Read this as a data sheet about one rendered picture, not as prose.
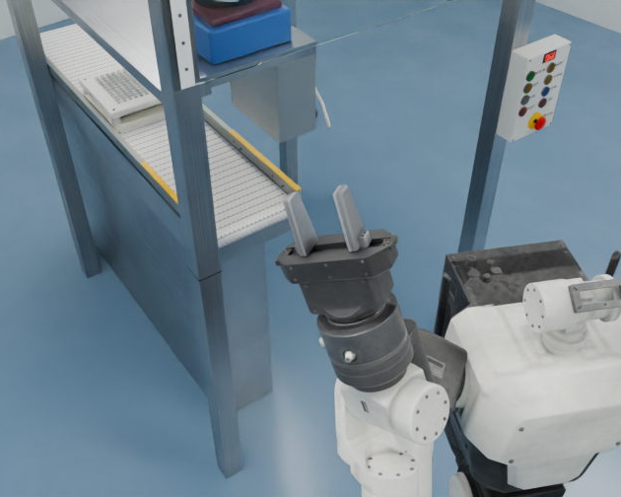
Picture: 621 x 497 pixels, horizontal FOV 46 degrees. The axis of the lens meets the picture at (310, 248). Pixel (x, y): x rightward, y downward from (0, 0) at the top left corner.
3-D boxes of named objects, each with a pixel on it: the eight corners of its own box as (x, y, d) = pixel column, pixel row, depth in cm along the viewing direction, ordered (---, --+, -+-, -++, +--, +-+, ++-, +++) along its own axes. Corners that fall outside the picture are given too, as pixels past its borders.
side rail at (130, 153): (209, 239, 179) (208, 228, 177) (203, 241, 179) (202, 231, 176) (23, 36, 260) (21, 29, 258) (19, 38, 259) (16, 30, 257)
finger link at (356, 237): (341, 181, 71) (360, 237, 74) (330, 197, 69) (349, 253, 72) (356, 179, 71) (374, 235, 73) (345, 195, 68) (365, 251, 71)
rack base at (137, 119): (190, 108, 224) (189, 102, 223) (114, 134, 214) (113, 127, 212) (155, 76, 239) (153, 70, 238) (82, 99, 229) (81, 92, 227)
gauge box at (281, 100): (315, 129, 178) (316, 52, 164) (279, 144, 173) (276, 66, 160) (266, 92, 191) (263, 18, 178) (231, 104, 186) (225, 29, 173)
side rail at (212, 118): (302, 198, 191) (301, 188, 189) (296, 201, 190) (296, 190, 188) (96, 18, 272) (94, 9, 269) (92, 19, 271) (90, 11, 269)
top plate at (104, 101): (188, 94, 221) (187, 88, 220) (111, 119, 211) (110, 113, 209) (152, 62, 236) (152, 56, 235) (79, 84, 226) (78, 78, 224)
